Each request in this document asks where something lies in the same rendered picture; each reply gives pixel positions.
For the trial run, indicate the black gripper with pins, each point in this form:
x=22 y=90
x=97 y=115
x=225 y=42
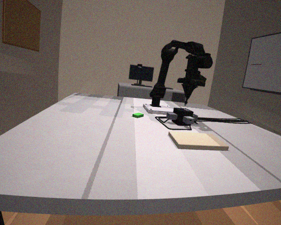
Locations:
x=190 y=81

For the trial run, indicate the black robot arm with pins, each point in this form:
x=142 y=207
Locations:
x=197 y=59

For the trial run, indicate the small green block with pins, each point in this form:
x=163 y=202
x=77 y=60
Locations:
x=138 y=115

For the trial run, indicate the tan flat square slab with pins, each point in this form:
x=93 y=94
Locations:
x=197 y=141

